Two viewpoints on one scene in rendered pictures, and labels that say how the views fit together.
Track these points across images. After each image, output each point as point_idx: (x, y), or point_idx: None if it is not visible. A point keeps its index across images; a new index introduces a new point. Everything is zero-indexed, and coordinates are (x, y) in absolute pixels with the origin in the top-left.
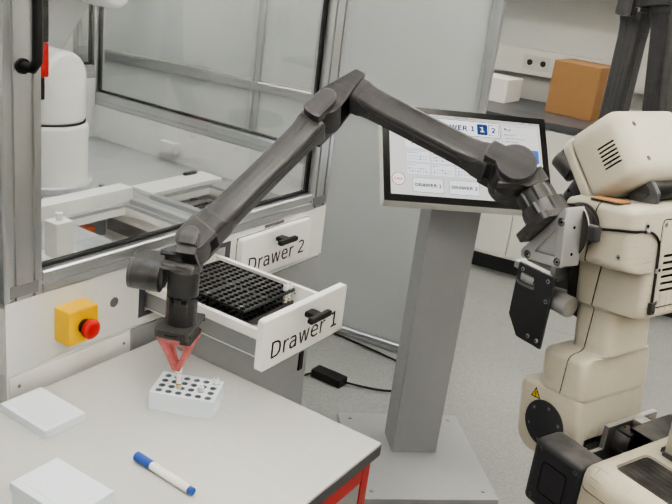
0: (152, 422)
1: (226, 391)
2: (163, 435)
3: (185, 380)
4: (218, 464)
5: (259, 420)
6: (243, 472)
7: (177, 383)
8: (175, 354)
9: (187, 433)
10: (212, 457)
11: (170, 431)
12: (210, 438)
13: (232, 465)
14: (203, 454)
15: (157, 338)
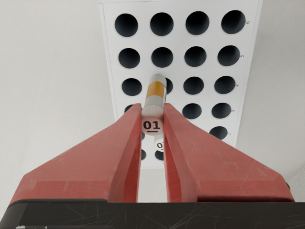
0: (52, 23)
1: (254, 134)
2: (17, 68)
3: (212, 84)
4: (0, 176)
5: (159, 198)
6: (7, 206)
7: (146, 91)
8: (168, 141)
9: (55, 110)
10: (11, 165)
11: (41, 77)
12: (64, 150)
13: (12, 192)
14: (10, 152)
15: (19, 186)
